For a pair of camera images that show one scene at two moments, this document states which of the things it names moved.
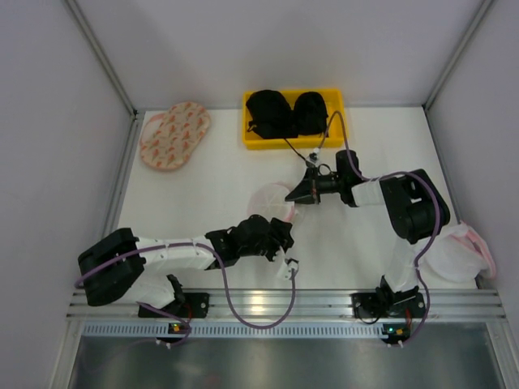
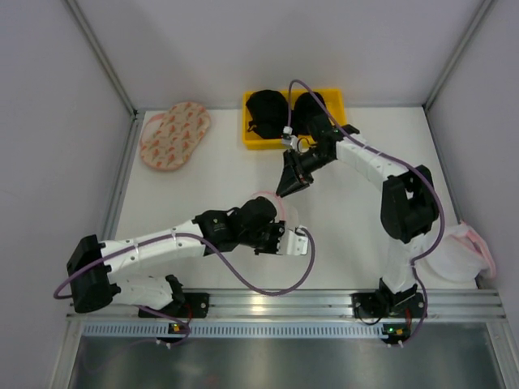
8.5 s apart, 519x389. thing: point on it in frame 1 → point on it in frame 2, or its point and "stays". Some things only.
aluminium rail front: x=443 y=305 stays
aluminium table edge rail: x=211 y=330 stays
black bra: x=272 y=117 stays
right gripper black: x=315 y=186 → x=298 y=168
